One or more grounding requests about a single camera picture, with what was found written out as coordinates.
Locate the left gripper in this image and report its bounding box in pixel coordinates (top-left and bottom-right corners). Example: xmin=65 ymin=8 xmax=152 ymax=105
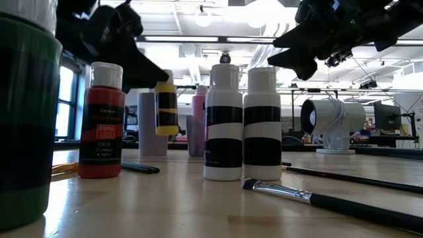
xmin=82 ymin=1 xmax=170 ymax=93

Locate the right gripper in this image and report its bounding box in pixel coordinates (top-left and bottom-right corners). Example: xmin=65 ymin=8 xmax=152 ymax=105
xmin=266 ymin=0 xmax=399 ymax=81

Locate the small yellow paint bottle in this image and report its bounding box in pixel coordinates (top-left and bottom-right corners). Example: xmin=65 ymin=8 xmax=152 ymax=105
xmin=155 ymin=69 xmax=180 ymax=136

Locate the large pink paint bottle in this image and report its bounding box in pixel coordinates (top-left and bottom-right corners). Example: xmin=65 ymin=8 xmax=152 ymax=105
xmin=191 ymin=85 xmax=208 ymax=124

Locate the small red paint bottle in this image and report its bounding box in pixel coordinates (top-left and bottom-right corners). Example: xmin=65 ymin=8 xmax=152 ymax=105
xmin=78 ymin=61 xmax=126 ymax=179

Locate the small white paint bottle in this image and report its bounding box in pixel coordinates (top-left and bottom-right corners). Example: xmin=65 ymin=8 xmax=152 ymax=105
xmin=243 ymin=67 xmax=283 ymax=181
xmin=203 ymin=63 xmax=244 ymax=182

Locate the orange bristle paint brush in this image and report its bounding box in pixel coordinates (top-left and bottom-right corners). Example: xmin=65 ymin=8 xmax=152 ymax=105
xmin=51 ymin=162 xmax=79 ymax=176

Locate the small dark green paint bottle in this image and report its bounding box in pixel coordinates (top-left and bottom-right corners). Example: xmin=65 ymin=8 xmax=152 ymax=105
xmin=0 ymin=0 xmax=63 ymax=232

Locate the flat silver ferrule paint brush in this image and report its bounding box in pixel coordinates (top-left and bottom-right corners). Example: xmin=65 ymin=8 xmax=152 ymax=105
xmin=242 ymin=177 xmax=423 ymax=235

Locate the lilac plastic cup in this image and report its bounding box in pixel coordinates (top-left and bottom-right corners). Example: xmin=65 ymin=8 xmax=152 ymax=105
xmin=137 ymin=92 xmax=169 ymax=157

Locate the black light bar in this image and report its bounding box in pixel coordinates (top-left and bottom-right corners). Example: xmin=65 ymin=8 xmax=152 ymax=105
xmin=135 ymin=34 xmax=423 ymax=47

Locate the dark framed window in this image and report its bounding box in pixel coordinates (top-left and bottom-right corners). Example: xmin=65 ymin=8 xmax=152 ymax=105
xmin=54 ymin=64 xmax=80 ymax=139

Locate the grey translucent plastic bin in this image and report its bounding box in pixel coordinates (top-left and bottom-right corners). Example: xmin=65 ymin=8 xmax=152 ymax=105
xmin=186 ymin=114 xmax=206 ymax=157

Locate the dark office chair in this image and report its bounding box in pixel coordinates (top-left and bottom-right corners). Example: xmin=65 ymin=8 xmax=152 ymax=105
xmin=281 ymin=135 xmax=305 ymax=152

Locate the black computer monitor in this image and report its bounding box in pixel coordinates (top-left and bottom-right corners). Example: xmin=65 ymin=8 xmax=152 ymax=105
xmin=373 ymin=100 xmax=403 ymax=131

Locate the black monitor stand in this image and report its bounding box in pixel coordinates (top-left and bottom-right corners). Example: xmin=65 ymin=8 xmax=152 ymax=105
xmin=401 ymin=110 xmax=420 ymax=148

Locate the black ceiling camera cluster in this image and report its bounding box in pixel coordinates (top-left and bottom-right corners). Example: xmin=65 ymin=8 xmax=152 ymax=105
xmin=325 ymin=51 xmax=354 ymax=69

